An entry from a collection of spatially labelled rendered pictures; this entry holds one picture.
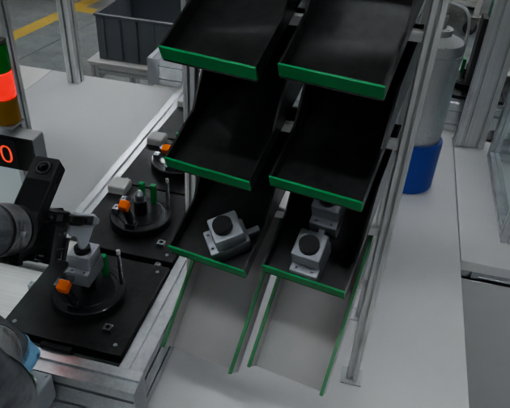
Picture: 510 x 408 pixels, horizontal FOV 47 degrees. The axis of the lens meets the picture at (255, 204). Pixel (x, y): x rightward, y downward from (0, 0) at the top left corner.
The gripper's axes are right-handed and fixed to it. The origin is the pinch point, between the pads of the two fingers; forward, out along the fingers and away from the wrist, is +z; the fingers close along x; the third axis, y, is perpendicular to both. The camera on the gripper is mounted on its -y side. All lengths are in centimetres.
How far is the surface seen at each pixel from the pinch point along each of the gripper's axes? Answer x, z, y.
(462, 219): 76, 70, -12
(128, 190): -7.5, 39.4, -4.0
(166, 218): 6.2, 30.2, 0.2
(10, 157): -18.0, 5.2, -7.5
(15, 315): -10.6, 3.7, 21.3
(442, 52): 61, 53, -51
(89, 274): 2.2, 4.0, 11.0
